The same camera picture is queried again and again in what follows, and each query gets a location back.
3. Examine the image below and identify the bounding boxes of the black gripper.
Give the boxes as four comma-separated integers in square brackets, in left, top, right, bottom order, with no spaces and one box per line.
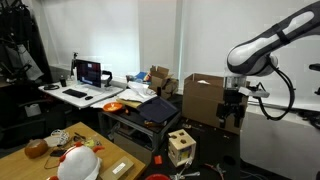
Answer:
[216,88,249,130]

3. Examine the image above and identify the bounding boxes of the large cardboard box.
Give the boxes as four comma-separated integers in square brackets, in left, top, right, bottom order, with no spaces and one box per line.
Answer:
[182,73,251,135]

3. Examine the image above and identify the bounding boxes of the white robot stand table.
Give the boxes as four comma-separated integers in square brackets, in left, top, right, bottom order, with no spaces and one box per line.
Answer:
[239,99,320,180]

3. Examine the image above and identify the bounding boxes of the wooden shape sorter box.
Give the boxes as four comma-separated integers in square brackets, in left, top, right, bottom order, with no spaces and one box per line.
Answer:
[167,129,197,168]

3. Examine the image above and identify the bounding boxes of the silver fork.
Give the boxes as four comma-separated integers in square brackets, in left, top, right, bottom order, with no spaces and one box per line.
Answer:
[169,171,201,180]
[179,159,194,179]

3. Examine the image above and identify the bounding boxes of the dark blue plastic lid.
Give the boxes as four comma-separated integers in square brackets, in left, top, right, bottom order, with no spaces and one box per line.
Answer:
[136,96,181,124]

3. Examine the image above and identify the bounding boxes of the small orange block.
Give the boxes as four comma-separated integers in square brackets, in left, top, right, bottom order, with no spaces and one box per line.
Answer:
[153,154,163,166]

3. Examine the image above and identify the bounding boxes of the red plastic bowl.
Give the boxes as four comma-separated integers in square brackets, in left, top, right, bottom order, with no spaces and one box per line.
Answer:
[144,173,171,180]

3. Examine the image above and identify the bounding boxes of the white paper pile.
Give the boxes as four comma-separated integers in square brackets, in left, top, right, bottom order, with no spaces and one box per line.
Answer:
[116,80,158,104]

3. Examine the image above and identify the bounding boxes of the blue packages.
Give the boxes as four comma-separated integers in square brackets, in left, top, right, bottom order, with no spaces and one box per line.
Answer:
[134,70,152,83]

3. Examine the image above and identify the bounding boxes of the black metal cart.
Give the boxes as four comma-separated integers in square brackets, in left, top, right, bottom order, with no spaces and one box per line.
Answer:
[97,109,183,152]

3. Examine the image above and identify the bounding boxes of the orange bowl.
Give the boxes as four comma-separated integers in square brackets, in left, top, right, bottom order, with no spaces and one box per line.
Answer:
[102,101,125,114]

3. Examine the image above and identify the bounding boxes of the labelled small cardboard box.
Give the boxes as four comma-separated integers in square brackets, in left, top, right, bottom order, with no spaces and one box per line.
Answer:
[99,155,135,180]

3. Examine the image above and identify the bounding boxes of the black headset stand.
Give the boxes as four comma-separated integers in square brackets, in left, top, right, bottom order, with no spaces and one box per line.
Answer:
[101,69,114,89]

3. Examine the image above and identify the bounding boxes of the white desk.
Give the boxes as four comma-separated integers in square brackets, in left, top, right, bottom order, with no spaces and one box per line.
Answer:
[37,80,125,110]

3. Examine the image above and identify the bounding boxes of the yellow green small toy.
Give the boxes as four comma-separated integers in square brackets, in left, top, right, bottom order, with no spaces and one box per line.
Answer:
[82,137,98,150]

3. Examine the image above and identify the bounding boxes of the black keyboard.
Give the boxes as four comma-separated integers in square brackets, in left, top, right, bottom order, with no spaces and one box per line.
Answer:
[61,88,88,99]

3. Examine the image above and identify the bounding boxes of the white hard hat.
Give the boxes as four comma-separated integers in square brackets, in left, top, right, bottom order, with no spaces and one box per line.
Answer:
[48,142,105,180]

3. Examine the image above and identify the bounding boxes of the black webcam tripod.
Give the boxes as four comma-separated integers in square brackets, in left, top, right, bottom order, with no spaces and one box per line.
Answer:
[69,51,79,82]

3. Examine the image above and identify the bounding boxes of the white patterned crumpled bag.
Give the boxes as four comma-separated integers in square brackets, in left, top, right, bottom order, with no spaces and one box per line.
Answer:
[44,128,71,148]

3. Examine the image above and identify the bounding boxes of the black phone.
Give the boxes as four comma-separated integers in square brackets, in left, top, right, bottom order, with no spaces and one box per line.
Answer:
[49,148,68,158]

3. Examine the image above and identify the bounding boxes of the black headphones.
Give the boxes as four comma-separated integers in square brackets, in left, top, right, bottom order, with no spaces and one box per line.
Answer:
[42,83,61,91]

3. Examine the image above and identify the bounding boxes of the white paper roll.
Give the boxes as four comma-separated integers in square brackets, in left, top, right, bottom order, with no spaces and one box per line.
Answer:
[24,103,42,118]

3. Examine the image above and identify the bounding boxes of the black office chair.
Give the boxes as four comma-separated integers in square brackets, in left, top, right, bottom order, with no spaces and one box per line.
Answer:
[0,89,66,149]

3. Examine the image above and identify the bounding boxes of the wooden table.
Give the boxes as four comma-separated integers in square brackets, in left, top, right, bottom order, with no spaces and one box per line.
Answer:
[0,121,147,180]

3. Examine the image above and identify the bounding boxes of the hanging dark coats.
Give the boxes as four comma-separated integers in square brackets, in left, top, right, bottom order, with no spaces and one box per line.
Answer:
[0,0,53,85]

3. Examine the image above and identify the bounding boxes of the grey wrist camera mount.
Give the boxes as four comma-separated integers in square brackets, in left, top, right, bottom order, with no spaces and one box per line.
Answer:
[237,85,271,100]

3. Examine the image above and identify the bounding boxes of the orange handled pliers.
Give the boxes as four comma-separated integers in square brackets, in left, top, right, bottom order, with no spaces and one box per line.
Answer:
[203,162,228,178]

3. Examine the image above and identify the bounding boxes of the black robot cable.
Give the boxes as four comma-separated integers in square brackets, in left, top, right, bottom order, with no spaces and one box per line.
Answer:
[255,61,297,122]

